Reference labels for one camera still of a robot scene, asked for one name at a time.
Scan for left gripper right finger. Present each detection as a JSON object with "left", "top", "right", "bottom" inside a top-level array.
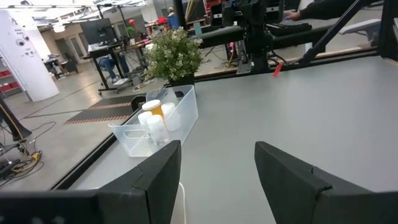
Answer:
[{"left": 254, "top": 141, "right": 398, "bottom": 224}]

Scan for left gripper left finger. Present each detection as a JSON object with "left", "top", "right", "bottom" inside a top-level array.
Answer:
[{"left": 0, "top": 139, "right": 182, "bottom": 224}]

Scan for wide clear capsule bottle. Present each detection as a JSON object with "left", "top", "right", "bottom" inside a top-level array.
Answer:
[{"left": 146, "top": 114, "right": 170, "bottom": 146}]

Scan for frosted white bottle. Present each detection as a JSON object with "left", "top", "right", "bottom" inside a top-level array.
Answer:
[{"left": 160, "top": 101, "right": 182, "bottom": 132}]

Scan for amber pill bottle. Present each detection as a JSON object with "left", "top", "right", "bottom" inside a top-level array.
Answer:
[{"left": 141, "top": 99, "right": 164, "bottom": 119}]

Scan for person's forearm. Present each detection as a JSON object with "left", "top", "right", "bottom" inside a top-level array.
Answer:
[{"left": 298, "top": 0, "right": 369, "bottom": 21}]

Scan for white opaque plastic bin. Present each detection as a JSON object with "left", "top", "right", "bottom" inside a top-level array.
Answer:
[{"left": 90, "top": 182, "right": 187, "bottom": 224}]

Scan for clear plastic bin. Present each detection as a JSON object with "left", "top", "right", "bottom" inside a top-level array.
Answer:
[{"left": 108, "top": 84, "right": 199, "bottom": 158}]

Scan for black striped floor mat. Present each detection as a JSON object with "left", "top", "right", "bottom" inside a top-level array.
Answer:
[{"left": 64, "top": 94, "right": 139, "bottom": 125}]

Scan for red tag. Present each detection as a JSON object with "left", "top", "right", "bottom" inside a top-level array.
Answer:
[{"left": 272, "top": 61, "right": 285, "bottom": 78}]

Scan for person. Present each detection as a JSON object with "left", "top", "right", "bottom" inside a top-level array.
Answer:
[
  {"left": 126, "top": 19, "right": 139, "bottom": 40},
  {"left": 98, "top": 54, "right": 131, "bottom": 84},
  {"left": 167, "top": 6, "right": 181, "bottom": 30}
]

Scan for black stand legs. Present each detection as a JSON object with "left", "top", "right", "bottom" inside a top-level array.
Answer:
[{"left": 0, "top": 98, "right": 33, "bottom": 141}]

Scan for black standing desk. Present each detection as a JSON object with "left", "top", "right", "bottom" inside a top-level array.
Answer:
[{"left": 81, "top": 39, "right": 153, "bottom": 96}]

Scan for green potted plant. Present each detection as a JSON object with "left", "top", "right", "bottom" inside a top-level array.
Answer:
[{"left": 144, "top": 26, "right": 206, "bottom": 88}]

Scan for shelf with red bins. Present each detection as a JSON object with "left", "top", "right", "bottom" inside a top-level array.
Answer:
[{"left": 0, "top": 68, "right": 21, "bottom": 93}]

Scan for black keyboard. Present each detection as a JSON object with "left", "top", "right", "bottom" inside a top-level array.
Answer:
[{"left": 266, "top": 21, "right": 313, "bottom": 36}]

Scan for black monitor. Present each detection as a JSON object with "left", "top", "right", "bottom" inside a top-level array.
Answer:
[{"left": 79, "top": 17, "right": 116, "bottom": 46}]

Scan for white pillar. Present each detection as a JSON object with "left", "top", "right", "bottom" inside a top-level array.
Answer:
[{"left": 0, "top": 9, "right": 60, "bottom": 103}]

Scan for grey chair armrest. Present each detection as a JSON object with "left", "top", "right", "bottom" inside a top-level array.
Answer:
[{"left": 338, "top": 18, "right": 382, "bottom": 35}]

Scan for person's hand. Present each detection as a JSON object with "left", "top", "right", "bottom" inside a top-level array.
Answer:
[{"left": 282, "top": 9, "right": 302, "bottom": 21}]

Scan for yellow cable bundle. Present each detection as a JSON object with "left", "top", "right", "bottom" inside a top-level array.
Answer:
[{"left": 9, "top": 149, "right": 44, "bottom": 174}]

